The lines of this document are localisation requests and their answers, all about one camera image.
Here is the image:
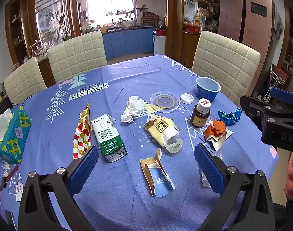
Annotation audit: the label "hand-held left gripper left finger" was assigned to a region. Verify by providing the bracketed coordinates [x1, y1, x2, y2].
[18, 145, 99, 231]

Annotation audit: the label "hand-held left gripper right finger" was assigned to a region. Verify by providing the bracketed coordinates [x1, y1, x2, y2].
[194, 143, 274, 231]

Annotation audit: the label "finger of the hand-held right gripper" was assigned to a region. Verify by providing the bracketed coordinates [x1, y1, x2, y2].
[240, 95, 277, 126]
[269, 87, 293, 107]

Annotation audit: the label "blue foil wrapper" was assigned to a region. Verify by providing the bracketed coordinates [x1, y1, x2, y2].
[217, 108, 242, 126]

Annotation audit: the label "red gold checkered wrapper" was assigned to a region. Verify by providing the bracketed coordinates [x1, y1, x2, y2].
[72, 102, 92, 160]

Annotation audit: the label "orange white paper carton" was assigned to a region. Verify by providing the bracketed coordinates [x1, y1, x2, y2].
[203, 119, 227, 151]

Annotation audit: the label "green white milk carton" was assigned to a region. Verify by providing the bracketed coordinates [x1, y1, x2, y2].
[91, 114, 128, 163]

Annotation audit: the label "brown medicine bottle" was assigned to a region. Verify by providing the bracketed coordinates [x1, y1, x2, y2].
[190, 98, 211, 128]

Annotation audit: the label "blue plastic cup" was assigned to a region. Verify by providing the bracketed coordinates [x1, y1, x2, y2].
[196, 76, 221, 103]

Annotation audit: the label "torn blue paper carton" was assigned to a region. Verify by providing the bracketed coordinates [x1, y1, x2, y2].
[140, 148, 176, 198]

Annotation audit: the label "white bottle cap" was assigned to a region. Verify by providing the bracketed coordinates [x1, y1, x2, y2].
[181, 93, 194, 104]

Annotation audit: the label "white metal stand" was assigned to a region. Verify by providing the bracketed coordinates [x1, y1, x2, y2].
[269, 72, 291, 94]

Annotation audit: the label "red basin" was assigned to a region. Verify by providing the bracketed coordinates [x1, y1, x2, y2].
[271, 64, 293, 82]

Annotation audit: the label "cream leather chair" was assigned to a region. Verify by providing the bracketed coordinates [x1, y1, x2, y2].
[192, 30, 261, 101]
[47, 30, 108, 87]
[3, 57, 48, 105]

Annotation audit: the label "clear round glass lid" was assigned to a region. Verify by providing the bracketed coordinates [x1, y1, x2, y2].
[150, 90, 181, 113]

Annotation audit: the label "beaded tissue box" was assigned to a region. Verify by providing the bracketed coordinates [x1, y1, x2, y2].
[0, 106, 32, 163]

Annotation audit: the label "copper refrigerator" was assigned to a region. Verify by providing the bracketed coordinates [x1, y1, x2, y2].
[219, 0, 276, 97]

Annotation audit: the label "white tissue sheet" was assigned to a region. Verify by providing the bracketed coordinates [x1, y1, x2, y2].
[0, 108, 13, 141]

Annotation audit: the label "blue printed tablecloth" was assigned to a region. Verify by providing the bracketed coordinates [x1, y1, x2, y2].
[0, 54, 280, 231]

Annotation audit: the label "black box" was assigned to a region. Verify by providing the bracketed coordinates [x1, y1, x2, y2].
[0, 97, 14, 115]

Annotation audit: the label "white blue appliance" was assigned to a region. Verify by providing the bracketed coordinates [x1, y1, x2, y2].
[153, 35, 166, 56]

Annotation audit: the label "wooden display shelf cabinet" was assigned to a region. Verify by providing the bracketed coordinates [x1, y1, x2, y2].
[167, 0, 224, 68]

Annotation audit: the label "row of wine glasses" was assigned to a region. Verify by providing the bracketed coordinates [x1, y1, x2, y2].
[28, 40, 53, 58]

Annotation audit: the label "blue kitchen cabinets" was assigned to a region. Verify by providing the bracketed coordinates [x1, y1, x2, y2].
[102, 26, 161, 60]

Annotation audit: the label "wooden glass door cabinet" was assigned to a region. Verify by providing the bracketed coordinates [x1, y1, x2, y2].
[5, 0, 82, 65]

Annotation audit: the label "kitchen window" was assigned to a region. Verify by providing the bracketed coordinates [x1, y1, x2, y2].
[85, 0, 137, 24]

